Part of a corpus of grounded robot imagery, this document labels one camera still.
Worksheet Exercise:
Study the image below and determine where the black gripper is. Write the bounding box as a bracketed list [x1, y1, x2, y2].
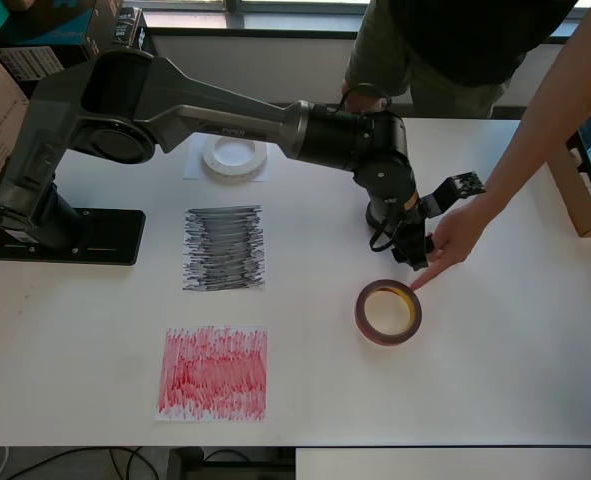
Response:
[392, 214, 437, 272]

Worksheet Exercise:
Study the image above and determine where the red Scotch tape roll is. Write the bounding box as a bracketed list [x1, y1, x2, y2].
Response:
[353, 278, 424, 347]

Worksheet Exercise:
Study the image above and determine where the white tape roll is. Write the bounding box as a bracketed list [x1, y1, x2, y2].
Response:
[200, 137, 270, 185]

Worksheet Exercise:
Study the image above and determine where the person's left forearm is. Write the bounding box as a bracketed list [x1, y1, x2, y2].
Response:
[474, 0, 591, 224]

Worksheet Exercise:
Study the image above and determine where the person's left hand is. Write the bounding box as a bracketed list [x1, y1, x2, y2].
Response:
[408, 197, 494, 292]

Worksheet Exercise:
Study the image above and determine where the open cardboard box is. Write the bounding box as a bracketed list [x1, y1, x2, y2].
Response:
[547, 129, 591, 239]

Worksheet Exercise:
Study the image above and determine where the black scribbled paper sheet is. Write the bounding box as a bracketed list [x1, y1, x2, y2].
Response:
[181, 203, 267, 293]

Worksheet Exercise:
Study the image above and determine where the white panel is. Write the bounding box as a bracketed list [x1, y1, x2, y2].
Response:
[294, 447, 591, 480]

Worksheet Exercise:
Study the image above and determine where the red scribbled paper sheet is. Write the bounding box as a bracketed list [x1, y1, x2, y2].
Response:
[154, 324, 269, 423]

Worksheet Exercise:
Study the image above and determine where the blank white paper sheet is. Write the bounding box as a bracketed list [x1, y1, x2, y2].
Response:
[183, 134, 271, 184]

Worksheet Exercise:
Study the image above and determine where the black printed box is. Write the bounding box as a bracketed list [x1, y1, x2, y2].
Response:
[134, 24, 159, 54]

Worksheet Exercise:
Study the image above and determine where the small black box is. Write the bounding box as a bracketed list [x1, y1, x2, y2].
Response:
[112, 5, 146, 51]

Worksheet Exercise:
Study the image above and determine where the black box with teal print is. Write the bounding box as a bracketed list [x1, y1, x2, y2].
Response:
[0, 0, 124, 66]

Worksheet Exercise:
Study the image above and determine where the black box with white label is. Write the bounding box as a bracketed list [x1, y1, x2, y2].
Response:
[0, 45, 66, 84]

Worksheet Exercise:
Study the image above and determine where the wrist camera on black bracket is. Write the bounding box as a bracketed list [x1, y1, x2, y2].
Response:
[421, 170, 487, 220]

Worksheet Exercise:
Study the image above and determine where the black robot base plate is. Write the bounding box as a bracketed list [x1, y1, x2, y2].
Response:
[0, 207, 147, 267]

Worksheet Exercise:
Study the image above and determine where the black table leg frame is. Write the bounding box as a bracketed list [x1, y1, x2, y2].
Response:
[167, 446, 296, 480]

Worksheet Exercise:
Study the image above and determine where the black floor cable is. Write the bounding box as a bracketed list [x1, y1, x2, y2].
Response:
[4, 446, 151, 480]

